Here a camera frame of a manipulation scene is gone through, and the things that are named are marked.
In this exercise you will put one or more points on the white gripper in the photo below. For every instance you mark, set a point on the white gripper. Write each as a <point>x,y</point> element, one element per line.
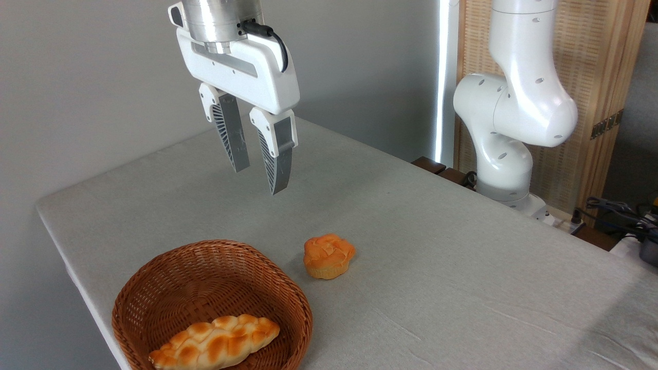
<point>271,79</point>

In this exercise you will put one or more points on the round orange bread bun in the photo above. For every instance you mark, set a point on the round orange bread bun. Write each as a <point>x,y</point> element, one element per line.
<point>329,256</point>

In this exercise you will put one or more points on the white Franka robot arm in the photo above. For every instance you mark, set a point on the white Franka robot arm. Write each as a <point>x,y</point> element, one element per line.
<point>524,97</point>

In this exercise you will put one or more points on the long braided bread loaf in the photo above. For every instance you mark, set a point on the long braided bread loaf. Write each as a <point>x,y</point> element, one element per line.
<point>216,344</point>

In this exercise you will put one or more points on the brown wicker basket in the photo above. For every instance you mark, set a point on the brown wicker basket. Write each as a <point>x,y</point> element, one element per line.
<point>205,277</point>

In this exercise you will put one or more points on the dark brown wooden block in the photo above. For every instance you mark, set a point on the dark brown wooden block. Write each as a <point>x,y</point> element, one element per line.
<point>429,164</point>

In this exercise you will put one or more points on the grey tablecloth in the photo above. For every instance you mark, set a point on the grey tablecloth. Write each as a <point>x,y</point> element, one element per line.
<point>437,277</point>

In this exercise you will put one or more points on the brass screen hinge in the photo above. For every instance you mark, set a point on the brass screen hinge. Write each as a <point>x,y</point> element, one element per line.
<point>606,124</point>

